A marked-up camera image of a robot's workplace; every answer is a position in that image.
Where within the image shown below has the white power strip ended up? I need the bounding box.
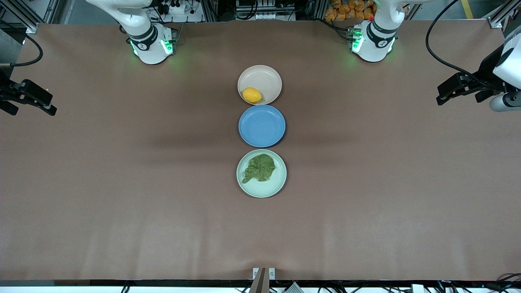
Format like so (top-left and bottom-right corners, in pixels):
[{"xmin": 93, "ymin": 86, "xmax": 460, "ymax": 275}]
[{"xmin": 161, "ymin": 1, "xmax": 192, "ymax": 15}]

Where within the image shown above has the brown table cover sheet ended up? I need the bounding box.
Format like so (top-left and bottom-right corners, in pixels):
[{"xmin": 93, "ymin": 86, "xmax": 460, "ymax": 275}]
[{"xmin": 0, "ymin": 20, "xmax": 521, "ymax": 281}]

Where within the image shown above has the pale green round plate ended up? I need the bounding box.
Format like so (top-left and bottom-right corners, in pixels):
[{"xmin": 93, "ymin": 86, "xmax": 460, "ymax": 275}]
[{"xmin": 236, "ymin": 149, "xmax": 287, "ymax": 199}]

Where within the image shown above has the brown camera post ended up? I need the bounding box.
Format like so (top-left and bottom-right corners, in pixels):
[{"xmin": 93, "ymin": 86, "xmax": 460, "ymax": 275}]
[{"xmin": 249, "ymin": 267, "xmax": 267, "ymax": 293}]

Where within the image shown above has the blue round plate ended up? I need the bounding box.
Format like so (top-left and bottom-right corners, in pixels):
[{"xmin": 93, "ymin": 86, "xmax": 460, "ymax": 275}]
[{"xmin": 238, "ymin": 105, "xmax": 286, "ymax": 148}]

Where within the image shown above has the yellow lemon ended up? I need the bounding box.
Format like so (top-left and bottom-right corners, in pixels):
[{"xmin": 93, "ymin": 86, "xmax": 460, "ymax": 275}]
[{"xmin": 242, "ymin": 87, "xmax": 263, "ymax": 103}]

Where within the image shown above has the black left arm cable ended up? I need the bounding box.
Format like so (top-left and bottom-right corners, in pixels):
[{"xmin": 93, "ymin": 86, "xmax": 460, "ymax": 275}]
[{"xmin": 425, "ymin": 0, "xmax": 491, "ymax": 89}]

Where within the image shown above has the white mounting bracket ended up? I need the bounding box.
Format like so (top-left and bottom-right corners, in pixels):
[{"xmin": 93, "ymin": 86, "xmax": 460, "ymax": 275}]
[{"xmin": 252, "ymin": 267, "xmax": 276, "ymax": 280}]

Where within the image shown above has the metal equipment rack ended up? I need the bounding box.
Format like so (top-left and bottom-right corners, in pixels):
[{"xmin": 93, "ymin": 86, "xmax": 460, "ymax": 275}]
[{"xmin": 235, "ymin": 0, "xmax": 296, "ymax": 21}]

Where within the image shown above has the aluminium frame profile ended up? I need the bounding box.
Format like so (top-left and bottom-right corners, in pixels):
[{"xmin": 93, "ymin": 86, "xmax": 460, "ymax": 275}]
[
  {"xmin": 0, "ymin": 0, "xmax": 39, "ymax": 34},
  {"xmin": 487, "ymin": 0, "xmax": 521, "ymax": 29}
]

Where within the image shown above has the green lettuce leaf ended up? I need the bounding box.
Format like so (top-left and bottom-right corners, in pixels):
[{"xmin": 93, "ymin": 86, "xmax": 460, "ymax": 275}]
[{"xmin": 242, "ymin": 153, "xmax": 276, "ymax": 184}]

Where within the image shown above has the orange packaged goods pile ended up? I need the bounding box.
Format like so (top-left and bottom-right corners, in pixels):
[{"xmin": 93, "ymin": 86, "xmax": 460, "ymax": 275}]
[{"xmin": 324, "ymin": 0, "xmax": 375, "ymax": 22}]

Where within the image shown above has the beige round plate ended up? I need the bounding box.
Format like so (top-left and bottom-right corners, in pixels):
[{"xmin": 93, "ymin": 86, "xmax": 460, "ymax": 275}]
[{"xmin": 237, "ymin": 65, "xmax": 282, "ymax": 105}]

